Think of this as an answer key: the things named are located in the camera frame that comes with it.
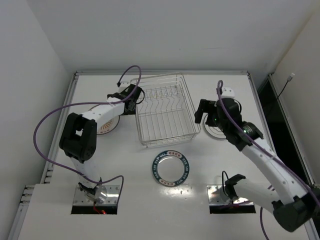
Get black wall cable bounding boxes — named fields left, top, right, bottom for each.
left=276, top=72, right=296, bottom=100

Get white black ringed plate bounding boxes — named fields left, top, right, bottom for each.
left=202, top=114, right=226, bottom=141

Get orange sunburst plate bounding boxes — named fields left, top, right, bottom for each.
left=82, top=103, right=124, bottom=135

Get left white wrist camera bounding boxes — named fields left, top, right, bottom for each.
left=117, top=82, right=130, bottom=93

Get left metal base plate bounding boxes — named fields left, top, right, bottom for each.
left=73, top=185, right=121, bottom=207

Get blue rimmed plate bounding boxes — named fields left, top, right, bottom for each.
left=151, top=150, right=190, bottom=188

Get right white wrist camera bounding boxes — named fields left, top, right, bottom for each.
left=221, top=86, right=235, bottom=99

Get silver wire dish rack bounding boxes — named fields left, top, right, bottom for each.
left=135, top=72, right=201, bottom=148

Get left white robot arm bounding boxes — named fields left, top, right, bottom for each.
left=59, top=84, right=143, bottom=200

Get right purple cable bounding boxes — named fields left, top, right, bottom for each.
left=216, top=80, right=320, bottom=240

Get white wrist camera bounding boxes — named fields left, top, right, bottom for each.
left=221, top=86, right=235, bottom=99
left=117, top=82, right=130, bottom=93

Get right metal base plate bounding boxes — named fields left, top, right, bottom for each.
left=206, top=184, right=254, bottom=207

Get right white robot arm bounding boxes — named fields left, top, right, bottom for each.
left=194, top=97, right=320, bottom=232

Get metal base plate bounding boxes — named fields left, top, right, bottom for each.
left=73, top=185, right=121, bottom=207
left=206, top=184, right=254, bottom=207

